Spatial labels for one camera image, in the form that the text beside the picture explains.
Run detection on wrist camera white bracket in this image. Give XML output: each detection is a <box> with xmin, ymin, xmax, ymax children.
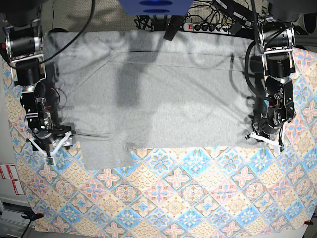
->
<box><xmin>28</xmin><ymin>132</ymin><xmax>71</xmax><ymax>166</ymax></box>
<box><xmin>245</xmin><ymin>132</ymin><xmax>285</xmax><ymax>153</ymax></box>

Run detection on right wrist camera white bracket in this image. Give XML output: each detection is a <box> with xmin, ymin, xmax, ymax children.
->
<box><xmin>28</xmin><ymin>132</ymin><xmax>71</xmax><ymax>166</ymax></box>

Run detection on grey T-shirt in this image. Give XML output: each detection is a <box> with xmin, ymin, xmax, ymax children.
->
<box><xmin>47</xmin><ymin>30</ymin><xmax>264</xmax><ymax>170</ymax></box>

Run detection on white power strip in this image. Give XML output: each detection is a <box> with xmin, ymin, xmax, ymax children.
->
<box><xmin>182</xmin><ymin>23</ymin><xmax>231</xmax><ymax>35</ymax></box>

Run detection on blue clamp lower left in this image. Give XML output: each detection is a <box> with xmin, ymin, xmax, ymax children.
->
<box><xmin>21</xmin><ymin>212</ymin><xmax>43</xmax><ymax>221</ymax></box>

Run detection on black centre post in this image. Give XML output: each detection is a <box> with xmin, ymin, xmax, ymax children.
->
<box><xmin>163</xmin><ymin>15</ymin><xmax>185</xmax><ymax>41</ymax></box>

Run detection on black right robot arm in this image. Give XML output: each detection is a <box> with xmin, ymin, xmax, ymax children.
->
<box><xmin>0</xmin><ymin>0</ymin><xmax>74</xmax><ymax>152</ymax></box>

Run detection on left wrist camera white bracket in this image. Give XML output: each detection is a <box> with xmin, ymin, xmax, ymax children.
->
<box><xmin>245</xmin><ymin>132</ymin><xmax>285</xmax><ymax>153</ymax></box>

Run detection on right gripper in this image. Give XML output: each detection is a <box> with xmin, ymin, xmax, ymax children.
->
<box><xmin>27</xmin><ymin>125</ymin><xmax>76</xmax><ymax>150</ymax></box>

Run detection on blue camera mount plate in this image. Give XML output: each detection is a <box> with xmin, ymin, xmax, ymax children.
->
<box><xmin>118</xmin><ymin>0</ymin><xmax>193</xmax><ymax>16</ymax></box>

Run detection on red white labels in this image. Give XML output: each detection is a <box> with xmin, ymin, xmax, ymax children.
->
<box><xmin>0</xmin><ymin>163</ymin><xmax>25</xmax><ymax>195</ymax></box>

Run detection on patterned tile tablecloth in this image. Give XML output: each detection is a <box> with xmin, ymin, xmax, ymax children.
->
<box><xmin>0</xmin><ymin>49</ymin><xmax>317</xmax><ymax>238</ymax></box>

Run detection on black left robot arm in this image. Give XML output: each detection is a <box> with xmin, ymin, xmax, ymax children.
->
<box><xmin>244</xmin><ymin>0</ymin><xmax>299</xmax><ymax>144</ymax></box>

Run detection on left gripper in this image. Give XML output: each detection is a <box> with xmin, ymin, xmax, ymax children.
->
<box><xmin>252</xmin><ymin>114</ymin><xmax>282</xmax><ymax>140</ymax></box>

